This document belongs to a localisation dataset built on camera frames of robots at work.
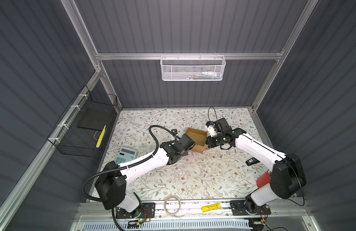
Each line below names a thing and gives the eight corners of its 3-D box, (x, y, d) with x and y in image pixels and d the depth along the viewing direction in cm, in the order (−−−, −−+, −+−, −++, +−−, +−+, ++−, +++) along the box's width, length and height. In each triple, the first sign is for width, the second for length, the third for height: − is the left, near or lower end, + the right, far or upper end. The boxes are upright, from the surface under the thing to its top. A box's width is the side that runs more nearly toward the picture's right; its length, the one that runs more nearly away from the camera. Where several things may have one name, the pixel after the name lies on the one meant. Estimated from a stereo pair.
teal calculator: (116, 164, 92) (114, 161, 89) (120, 149, 99) (118, 146, 96) (134, 164, 92) (133, 161, 89) (138, 149, 99) (136, 146, 96)
